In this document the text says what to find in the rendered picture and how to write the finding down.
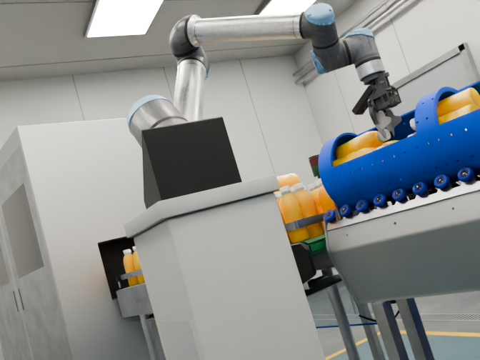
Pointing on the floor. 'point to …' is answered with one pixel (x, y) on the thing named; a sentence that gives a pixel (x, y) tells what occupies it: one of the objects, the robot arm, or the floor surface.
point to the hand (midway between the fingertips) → (386, 134)
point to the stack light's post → (373, 342)
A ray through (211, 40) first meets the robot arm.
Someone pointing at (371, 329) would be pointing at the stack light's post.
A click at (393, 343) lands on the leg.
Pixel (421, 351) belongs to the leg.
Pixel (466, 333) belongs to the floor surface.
